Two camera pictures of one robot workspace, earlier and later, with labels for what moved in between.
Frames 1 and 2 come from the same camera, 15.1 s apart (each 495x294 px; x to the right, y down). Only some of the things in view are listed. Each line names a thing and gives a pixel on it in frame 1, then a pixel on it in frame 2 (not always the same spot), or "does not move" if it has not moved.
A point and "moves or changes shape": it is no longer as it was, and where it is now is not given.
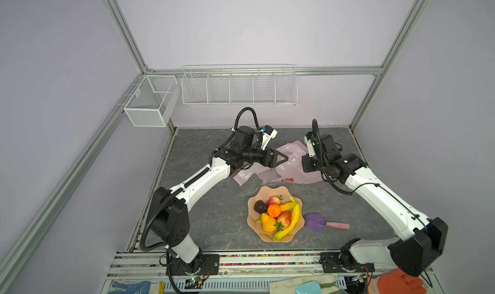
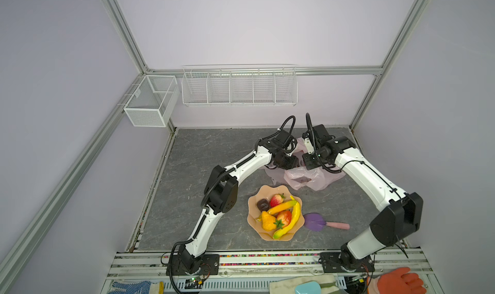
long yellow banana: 293,222 does not move
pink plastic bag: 291,171 moves or changes shape
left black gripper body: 255,155 -> 286,162
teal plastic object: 309,287 does not move
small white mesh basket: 151,104 does not move
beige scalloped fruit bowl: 283,193 does not move
